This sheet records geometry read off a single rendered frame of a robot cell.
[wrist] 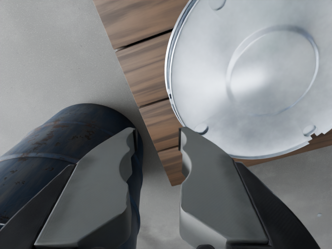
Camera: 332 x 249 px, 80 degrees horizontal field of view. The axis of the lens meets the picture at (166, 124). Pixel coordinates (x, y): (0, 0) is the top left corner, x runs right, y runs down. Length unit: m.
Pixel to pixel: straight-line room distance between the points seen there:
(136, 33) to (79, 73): 0.44
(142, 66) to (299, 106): 0.25
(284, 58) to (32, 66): 0.70
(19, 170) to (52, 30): 0.43
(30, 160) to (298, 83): 0.48
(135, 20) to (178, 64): 0.08
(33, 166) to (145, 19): 0.33
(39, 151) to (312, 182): 1.06
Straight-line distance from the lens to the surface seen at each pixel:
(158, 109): 0.34
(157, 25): 0.31
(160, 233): 1.19
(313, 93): 0.38
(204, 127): 0.34
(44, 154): 0.48
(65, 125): 0.60
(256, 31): 0.31
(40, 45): 0.76
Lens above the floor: 0.66
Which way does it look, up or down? 63 degrees down
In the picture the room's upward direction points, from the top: 178 degrees clockwise
